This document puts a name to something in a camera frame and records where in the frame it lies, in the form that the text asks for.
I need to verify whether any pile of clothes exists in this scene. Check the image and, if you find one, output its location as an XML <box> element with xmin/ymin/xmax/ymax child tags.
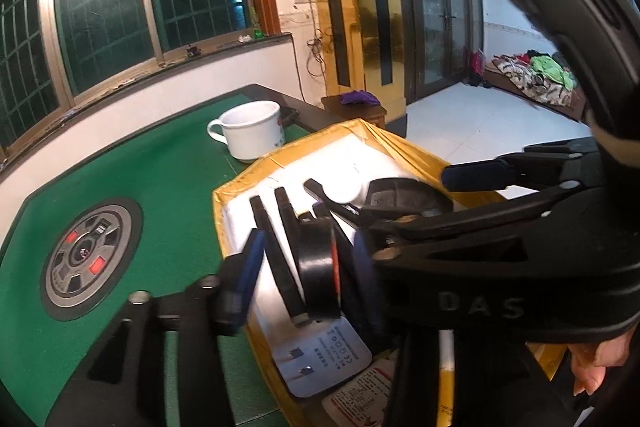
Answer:
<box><xmin>465</xmin><ymin>49</ymin><xmax>591</xmax><ymax>122</ymax></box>

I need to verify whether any small white red-label bottle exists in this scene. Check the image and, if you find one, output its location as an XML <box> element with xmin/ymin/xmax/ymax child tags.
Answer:
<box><xmin>322</xmin><ymin>364</ymin><xmax>396</xmax><ymax>427</ymax></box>

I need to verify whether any round grey table control panel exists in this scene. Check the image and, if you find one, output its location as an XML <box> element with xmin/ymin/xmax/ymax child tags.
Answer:
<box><xmin>40</xmin><ymin>198</ymin><xmax>143</xmax><ymax>322</ymax></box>

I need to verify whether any yellow cardboard box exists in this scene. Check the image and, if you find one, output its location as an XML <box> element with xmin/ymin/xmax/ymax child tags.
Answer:
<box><xmin>212</xmin><ymin>118</ymin><xmax>568</xmax><ymax>427</ymax></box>

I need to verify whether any golden door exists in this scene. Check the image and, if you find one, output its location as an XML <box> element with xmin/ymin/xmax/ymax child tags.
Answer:
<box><xmin>300</xmin><ymin>0</ymin><xmax>406</xmax><ymax>108</ymax></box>

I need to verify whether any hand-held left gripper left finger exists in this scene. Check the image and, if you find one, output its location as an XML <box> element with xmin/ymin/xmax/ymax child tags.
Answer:
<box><xmin>45</xmin><ymin>228</ymin><xmax>266</xmax><ymax>427</ymax></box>

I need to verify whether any purple cloth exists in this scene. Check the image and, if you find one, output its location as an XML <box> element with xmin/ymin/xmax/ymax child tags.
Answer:
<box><xmin>340</xmin><ymin>90</ymin><xmax>379</xmax><ymax>106</ymax></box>

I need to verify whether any person's right hand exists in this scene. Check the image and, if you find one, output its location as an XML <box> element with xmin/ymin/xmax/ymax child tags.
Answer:
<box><xmin>570</xmin><ymin>322</ymin><xmax>640</xmax><ymax>398</ymax></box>

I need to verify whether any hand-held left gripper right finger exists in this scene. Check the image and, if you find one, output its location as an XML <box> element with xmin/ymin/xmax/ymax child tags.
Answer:
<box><xmin>350</xmin><ymin>234</ymin><xmax>571</xmax><ymax>427</ymax></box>

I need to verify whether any dark glass double door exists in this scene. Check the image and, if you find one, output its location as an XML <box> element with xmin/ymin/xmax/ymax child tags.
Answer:
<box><xmin>400</xmin><ymin>0</ymin><xmax>483</xmax><ymax>100</ymax></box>

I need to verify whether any white cup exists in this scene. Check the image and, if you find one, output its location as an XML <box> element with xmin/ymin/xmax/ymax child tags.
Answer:
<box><xmin>206</xmin><ymin>100</ymin><xmax>286</xmax><ymax>162</ymax></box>

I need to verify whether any black tape roll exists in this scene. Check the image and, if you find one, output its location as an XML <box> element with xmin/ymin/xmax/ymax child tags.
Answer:
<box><xmin>297</xmin><ymin>217</ymin><xmax>346</xmax><ymax>323</ymax></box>

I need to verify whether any small wooden stool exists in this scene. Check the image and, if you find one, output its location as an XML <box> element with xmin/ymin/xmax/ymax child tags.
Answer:
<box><xmin>321</xmin><ymin>92</ymin><xmax>388</xmax><ymax>130</ymax></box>

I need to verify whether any plain white bottle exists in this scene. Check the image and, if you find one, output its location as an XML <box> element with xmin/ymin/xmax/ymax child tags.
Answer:
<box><xmin>320</xmin><ymin>167</ymin><xmax>368</xmax><ymax>208</ymax></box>

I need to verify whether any hanging cable bundle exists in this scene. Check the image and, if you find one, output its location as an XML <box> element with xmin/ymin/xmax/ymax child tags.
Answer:
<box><xmin>305</xmin><ymin>27</ymin><xmax>336</xmax><ymax>78</ymax></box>

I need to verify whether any white power adapter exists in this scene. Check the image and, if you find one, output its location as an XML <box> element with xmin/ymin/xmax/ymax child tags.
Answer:
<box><xmin>274</xmin><ymin>319</ymin><xmax>373</xmax><ymax>399</ymax></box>

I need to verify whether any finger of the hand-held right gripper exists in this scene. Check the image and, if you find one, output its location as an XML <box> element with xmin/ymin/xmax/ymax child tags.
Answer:
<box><xmin>345</xmin><ymin>186</ymin><xmax>603</xmax><ymax>244</ymax></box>
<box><xmin>441</xmin><ymin>138</ymin><xmax>602</xmax><ymax>192</ymax></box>

